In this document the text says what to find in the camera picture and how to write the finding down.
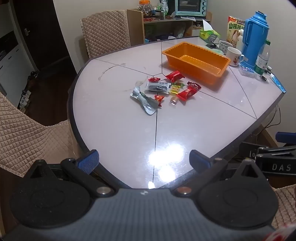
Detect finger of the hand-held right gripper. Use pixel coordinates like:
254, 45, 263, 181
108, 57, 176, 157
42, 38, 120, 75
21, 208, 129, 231
276, 132, 296, 149
239, 142, 296, 160

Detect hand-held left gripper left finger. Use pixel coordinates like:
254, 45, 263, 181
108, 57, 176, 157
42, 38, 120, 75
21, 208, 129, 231
23, 149, 115, 198

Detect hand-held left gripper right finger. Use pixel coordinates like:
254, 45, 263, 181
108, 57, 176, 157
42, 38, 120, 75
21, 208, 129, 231
173, 150, 269, 198

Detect silver foil snack packet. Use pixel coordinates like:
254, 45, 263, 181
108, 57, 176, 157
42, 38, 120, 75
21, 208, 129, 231
130, 86, 162, 115

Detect black and white snack packet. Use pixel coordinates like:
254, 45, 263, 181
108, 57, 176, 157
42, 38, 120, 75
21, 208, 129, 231
145, 81, 172, 94

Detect orange plastic tray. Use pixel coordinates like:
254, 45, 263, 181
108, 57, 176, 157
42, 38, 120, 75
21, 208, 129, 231
161, 42, 231, 85

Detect chair with quilted beige cover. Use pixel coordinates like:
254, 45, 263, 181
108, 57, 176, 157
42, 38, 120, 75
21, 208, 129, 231
266, 184, 296, 230
80, 10, 131, 59
0, 91, 80, 178

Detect blue tube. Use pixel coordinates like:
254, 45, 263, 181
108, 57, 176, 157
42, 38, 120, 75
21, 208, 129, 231
269, 74, 287, 93

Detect red and white patterned cloth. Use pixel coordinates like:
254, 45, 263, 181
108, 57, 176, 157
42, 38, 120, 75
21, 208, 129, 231
261, 228, 296, 241

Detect blue and white plastic packet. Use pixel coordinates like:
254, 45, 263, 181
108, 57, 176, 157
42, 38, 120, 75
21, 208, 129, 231
239, 62, 259, 78

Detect clear plastic water bottle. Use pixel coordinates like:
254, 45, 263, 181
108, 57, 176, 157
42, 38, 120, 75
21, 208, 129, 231
254, 40, 271, 76

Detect white slippers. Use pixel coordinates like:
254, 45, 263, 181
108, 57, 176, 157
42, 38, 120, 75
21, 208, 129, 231
18, 90, 31, 110

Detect white mug with cartoon print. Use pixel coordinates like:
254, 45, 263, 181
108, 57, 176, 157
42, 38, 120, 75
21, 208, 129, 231
225, 46, 245, 67

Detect blue thermos jug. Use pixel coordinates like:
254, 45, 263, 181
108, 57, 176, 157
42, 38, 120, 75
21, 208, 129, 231
239, 11, 270, 67

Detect patterned white mug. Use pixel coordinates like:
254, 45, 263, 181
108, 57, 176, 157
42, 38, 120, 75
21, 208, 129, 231
218, 40, 233, 55

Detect printed cereal box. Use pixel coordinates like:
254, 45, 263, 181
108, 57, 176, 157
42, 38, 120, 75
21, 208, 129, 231
227, 16, 246, 49

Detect small grey striped stand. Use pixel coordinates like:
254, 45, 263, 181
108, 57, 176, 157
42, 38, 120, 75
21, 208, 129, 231
206, 34, 220, 48

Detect white cabinet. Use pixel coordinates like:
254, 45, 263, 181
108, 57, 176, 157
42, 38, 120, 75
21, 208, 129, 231
0, 35, 37, 93

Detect green tissue box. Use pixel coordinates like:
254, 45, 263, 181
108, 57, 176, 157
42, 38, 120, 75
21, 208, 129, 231
199, 19, 221, 43

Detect dark wooden door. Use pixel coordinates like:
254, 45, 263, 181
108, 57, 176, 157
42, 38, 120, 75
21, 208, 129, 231
14, 0, 77, 72

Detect wooden shelf unit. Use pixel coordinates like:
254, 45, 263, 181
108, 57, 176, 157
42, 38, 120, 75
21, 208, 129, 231
127, 9, 212, 45

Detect teal toaster oven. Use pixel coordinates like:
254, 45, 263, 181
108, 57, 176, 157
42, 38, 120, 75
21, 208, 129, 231
174, 0, 208, 19

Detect green snack bag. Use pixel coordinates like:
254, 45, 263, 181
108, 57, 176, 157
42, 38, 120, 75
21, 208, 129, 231
157, 0, 170, 16

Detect clear jar with orange lid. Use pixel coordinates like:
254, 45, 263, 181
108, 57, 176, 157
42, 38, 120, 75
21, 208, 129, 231
138, 0, 153, 16

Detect power cable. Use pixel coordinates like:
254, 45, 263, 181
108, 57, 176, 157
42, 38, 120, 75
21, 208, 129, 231
261, 105, 281, 130

